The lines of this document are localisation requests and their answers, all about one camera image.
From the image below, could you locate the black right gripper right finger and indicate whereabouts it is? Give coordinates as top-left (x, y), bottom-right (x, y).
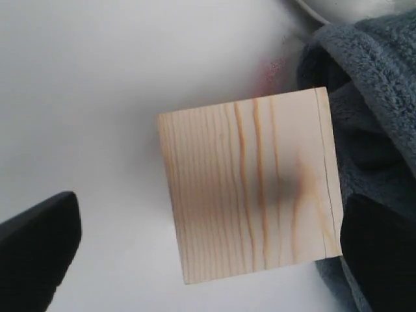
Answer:
top-left (341, 194), bottom-right (415, 311)

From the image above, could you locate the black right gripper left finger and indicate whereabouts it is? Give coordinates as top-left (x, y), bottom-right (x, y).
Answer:
top-left (1, 191), bottom-right (82, 311)

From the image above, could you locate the light wooden cube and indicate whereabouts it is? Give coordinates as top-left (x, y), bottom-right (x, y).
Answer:
top-left (158, 87), bottom-right (343, 284)

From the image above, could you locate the grey-blue fleece towel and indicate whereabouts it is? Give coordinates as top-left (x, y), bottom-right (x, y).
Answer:
top-left (297, 10), bottom-right (415, 311)

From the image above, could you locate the round stainless steel plate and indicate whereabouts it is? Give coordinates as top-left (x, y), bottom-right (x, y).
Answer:
top-left (296, 0), bottom-right (415, 24)

